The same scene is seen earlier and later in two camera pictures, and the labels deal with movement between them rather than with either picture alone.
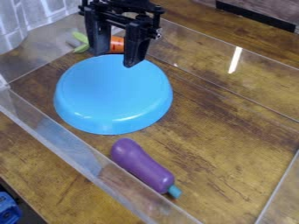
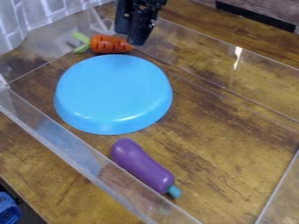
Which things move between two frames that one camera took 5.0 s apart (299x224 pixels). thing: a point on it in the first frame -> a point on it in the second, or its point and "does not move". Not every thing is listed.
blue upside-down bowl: x=104 y=98 does not move
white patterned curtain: x=20 y=15 does not move
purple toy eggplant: x=155 y=178 does not move
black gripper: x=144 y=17 -> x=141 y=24
